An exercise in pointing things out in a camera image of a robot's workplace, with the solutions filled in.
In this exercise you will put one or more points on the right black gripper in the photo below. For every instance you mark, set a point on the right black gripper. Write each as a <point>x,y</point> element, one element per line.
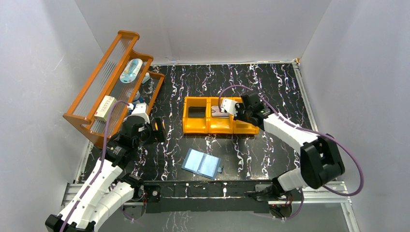
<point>239,111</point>

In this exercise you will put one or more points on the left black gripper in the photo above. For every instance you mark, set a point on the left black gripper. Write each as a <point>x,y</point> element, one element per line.
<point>158,130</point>

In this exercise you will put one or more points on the yellow three-compartment bin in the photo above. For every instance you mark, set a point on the yellow three-compartment bin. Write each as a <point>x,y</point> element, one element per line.
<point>210,125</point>

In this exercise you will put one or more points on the blue card holder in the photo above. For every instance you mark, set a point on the blue card holder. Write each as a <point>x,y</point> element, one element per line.
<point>202,164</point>

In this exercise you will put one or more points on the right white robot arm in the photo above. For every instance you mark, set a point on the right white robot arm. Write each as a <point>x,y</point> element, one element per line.
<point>320,159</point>

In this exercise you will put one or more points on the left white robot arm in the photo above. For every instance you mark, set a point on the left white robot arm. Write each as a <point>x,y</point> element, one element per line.
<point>105,191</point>

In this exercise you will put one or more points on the silver cards in bin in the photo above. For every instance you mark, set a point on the silver cards in bin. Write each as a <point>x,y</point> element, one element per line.
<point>216,113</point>

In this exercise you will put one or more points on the small grey blue item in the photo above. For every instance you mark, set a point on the small grey blue item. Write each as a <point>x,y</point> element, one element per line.
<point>146,78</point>

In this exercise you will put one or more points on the white red small box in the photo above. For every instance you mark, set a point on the white red small box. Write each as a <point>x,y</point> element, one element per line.
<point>104,108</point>

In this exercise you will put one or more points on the light blue oval case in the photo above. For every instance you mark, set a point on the light blue oval case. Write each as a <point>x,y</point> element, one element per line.
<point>131,71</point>

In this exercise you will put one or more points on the orange wooden shelf rack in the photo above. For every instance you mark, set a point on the orange wooden shelf rack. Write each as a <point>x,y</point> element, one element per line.
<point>104,81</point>

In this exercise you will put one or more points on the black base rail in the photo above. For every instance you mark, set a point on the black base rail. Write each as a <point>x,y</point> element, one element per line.
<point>208,192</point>

